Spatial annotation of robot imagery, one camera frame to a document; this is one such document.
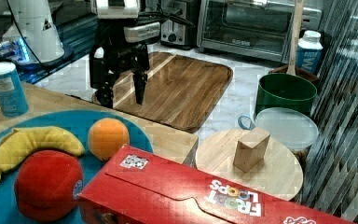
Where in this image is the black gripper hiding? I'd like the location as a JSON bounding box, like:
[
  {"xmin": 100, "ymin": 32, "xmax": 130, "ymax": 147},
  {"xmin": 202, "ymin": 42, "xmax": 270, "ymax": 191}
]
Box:
[{"xmin": 89, "ymin": 19, "xmax": 161, "ymax": 108}]

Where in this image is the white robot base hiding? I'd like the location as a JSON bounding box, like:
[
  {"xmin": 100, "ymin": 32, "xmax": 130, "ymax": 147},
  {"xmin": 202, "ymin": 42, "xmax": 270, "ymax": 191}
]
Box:
[{"xmin": 3, "ymin": 0, "xmax": 74, "ymax": 69}]

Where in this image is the plush orange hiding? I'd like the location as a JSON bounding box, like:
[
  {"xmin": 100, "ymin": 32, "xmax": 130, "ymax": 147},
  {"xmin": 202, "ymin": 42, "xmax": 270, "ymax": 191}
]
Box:
[{"xmin": 88, "ymin": 118, "xmax": 130, "ymax": 161}]

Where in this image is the wooden serving tray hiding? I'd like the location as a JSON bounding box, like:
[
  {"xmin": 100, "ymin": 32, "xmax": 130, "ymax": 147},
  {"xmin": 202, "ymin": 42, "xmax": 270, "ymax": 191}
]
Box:
[{"xmin": 91, "ymin": 51, "xmax": 234, "ymax": 134}]

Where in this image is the black slot toaster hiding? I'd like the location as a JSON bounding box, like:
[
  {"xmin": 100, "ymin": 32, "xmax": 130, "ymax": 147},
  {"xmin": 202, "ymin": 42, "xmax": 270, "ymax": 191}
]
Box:
[{"xmin": 160, "ymin": 0, "xmax": 200, "ymax": 49}]

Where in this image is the red Froot Loops box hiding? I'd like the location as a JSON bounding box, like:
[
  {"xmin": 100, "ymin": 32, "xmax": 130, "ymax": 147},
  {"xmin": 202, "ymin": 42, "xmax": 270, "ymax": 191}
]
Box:
[{"xmin": 79, "ymin": 146, "xmax": 354, "ymax": 224}]

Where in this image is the blue shaker bottle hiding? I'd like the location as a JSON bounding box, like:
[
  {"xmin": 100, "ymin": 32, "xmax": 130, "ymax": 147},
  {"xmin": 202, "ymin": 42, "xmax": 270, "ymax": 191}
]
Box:
[{"xmin": 0, "ymin": 62, "xmax": 28, "ymax": 118}]

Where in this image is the plush yellow banana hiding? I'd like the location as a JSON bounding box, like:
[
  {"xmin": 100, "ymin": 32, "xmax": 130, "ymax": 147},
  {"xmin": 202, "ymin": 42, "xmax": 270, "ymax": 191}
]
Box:
[{"xmin": 0, "ymin": 126, "xmax": 85, "ymax": 181}]

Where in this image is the plush red apple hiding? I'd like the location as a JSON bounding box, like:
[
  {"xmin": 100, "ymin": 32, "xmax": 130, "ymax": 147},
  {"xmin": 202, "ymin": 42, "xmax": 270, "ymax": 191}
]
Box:
[{"xmin": 14, "ymin": 150, "xmax": 83, "ymax": 222}]

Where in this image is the canister with wooden lid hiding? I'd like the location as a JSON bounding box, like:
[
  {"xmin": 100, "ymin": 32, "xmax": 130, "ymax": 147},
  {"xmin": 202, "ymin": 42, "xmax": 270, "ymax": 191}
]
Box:
[{"xmin": 195, "ymin": 129, "xmax": 303, "ymax": 201}]

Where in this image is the stainless toaster oven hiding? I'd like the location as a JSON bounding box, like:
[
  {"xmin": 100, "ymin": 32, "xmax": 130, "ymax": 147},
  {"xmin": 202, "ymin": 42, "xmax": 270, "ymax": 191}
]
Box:
[{"xmin": 196, "ymin": 0, "xmax": 324, "ymax": 64}]

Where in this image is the green mug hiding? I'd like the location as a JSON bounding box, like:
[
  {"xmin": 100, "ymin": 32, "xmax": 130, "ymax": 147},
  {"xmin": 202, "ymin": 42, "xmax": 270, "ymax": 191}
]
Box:
[{"xmin": 255, "ymin": 73, "xmax": 317, "ymax": 116}]

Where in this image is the blue round plate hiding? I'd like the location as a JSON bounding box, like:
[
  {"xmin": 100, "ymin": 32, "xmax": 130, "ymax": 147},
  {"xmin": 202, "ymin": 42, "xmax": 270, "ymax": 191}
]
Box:
[{"xmin": 0, "ymin": 110, "xmax": 153, "ymax": 224}]

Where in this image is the clear lidded plastic container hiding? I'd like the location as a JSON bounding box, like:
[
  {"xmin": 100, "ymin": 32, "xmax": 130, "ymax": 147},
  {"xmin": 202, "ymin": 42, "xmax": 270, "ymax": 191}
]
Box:
[{"xmin": 238, "ymin": 107, "xmax": 319, "ymax": 163}]

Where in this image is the white capped blue bottle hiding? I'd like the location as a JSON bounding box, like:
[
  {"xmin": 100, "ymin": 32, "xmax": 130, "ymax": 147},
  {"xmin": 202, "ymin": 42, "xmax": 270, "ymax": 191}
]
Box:
[{"xmin": 296, "ymin": 30, "xmax": 324, "ymax": 74}]

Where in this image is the wooden spoon handle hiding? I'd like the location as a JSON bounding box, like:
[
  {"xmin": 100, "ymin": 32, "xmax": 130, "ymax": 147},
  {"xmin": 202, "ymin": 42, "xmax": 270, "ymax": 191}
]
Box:
[{"xmin": 286, "ymin": 0, "xmax": 305, "ymax": 76}]

